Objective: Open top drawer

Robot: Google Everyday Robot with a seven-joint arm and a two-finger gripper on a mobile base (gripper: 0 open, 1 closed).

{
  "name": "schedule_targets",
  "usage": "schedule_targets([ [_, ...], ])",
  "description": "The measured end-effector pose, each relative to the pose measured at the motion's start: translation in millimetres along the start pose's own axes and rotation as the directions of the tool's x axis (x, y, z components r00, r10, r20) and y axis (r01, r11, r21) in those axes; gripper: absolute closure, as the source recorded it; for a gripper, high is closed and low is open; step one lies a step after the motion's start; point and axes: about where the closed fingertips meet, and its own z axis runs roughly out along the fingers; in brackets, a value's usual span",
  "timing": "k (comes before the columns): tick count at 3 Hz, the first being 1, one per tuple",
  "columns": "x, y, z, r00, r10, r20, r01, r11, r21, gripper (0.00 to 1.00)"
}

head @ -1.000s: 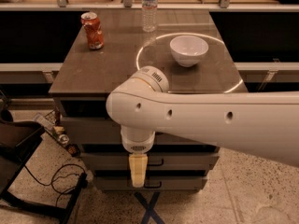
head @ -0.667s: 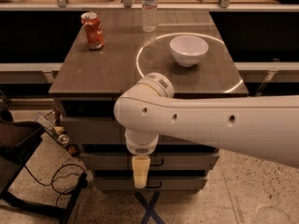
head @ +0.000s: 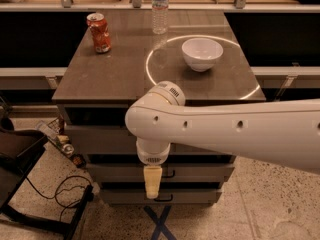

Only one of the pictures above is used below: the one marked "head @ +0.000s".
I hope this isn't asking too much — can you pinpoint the white bowl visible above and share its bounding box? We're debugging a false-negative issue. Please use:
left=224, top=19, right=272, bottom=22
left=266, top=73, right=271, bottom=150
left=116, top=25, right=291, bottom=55
left=181, top=38, right=223, bottom=72

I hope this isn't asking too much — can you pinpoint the orange soda can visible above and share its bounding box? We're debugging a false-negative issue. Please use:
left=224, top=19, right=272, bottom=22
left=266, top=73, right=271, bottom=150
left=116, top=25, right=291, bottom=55
left=86, top=13, right=111, bottom=53

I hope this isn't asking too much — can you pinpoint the blue tape cross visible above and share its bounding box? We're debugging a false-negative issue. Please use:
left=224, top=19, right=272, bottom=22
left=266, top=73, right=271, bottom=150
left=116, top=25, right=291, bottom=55
left=144, top=206, right=177, bottom=240

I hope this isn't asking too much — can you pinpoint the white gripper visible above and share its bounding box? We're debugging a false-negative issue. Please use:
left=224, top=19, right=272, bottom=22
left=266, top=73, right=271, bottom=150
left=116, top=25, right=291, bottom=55
left=136, top=138, right=171, bottom=199

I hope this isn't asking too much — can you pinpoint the grey bottom drawer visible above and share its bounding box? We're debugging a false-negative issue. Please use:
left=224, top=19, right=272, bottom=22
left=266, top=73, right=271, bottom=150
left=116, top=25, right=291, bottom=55
left=100, top=189, right=222, bottom=205

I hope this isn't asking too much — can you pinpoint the black chair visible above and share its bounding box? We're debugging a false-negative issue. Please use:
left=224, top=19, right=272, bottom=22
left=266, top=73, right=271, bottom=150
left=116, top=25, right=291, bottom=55
left=0, top=116, right=93, bottom=240

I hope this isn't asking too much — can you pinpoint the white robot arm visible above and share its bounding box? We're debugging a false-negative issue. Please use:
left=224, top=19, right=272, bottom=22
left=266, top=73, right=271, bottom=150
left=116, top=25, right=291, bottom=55
left=125, top=81, right=320, bottom=199

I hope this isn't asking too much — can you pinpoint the black cable on floor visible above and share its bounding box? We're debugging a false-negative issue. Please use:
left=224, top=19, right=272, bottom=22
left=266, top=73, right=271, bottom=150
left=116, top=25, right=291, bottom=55
left=25, top=174, right=93, bottom=222

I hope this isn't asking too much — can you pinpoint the grey top drawer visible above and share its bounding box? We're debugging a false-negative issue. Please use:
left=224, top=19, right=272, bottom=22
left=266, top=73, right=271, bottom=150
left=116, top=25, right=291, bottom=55
left=64, top=125, right=137, bottom=155

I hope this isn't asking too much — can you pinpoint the clutter of small floor items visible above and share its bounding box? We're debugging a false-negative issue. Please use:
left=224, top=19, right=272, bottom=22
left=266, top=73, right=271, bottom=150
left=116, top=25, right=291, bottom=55
left=35, top=117, right=86, bottom=168

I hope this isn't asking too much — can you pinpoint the grey middle drawer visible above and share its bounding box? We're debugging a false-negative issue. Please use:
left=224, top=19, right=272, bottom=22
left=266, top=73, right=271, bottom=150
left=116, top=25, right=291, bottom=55
left=87, top=163, right=234, bottom=183

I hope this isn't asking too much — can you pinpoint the clear plastic water bottle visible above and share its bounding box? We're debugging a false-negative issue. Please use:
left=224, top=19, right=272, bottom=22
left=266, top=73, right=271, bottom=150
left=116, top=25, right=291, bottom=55
left=151, top=0, right=169, bottom=34

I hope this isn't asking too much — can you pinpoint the grey drawer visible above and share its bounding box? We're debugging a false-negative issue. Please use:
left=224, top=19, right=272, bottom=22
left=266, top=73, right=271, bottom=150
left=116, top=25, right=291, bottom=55
left=87, top=163, right=234, bottom=183
left=64, top=125, right=137, bottom=155
left=100, top=189, right=222, bottom=205

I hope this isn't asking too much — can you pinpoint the grey drawer cabinet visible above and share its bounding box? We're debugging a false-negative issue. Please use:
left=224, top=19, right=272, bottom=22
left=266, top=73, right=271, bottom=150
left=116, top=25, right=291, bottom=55
left=53, top=9, right=265, bottom=191

